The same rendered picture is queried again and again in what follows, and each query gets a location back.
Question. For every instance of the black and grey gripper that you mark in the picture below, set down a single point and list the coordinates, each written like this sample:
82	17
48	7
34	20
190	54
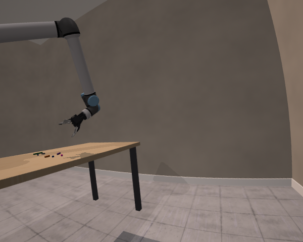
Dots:
76	121

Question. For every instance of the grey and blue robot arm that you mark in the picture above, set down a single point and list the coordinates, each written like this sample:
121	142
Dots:
65	28

